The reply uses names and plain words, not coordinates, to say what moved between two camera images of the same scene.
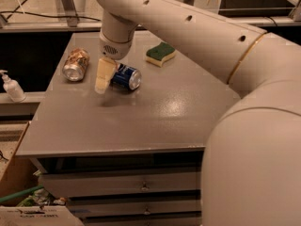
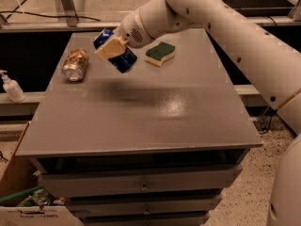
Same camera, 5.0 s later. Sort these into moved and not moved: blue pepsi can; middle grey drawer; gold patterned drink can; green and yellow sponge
Moved: blue pepsi can
Not moved: green and yellow sponge; gold patterned drink can; middle grey drawer
